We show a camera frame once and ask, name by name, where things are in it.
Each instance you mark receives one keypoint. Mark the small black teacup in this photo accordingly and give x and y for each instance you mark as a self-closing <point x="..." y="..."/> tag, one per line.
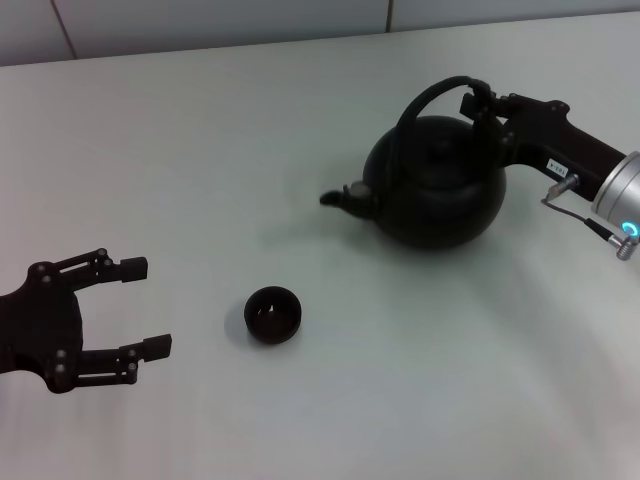
<point x="272" y="330"/>

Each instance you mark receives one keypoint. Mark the black round teapot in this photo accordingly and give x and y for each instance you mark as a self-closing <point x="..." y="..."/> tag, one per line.
<point x="440" y="210"/>

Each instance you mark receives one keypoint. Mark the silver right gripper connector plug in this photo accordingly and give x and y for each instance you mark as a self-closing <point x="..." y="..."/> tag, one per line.
<point x="565" y="184"/>

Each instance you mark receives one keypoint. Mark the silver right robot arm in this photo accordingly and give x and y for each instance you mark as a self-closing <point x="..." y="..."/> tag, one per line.
<point x="620" y="185"/>

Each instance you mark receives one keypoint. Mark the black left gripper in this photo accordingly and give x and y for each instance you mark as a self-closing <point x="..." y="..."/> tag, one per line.
<point x="40" y="325"/>

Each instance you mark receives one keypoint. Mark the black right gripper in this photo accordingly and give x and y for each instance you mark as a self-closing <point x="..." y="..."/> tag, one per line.
<point x="545" y="140"/>

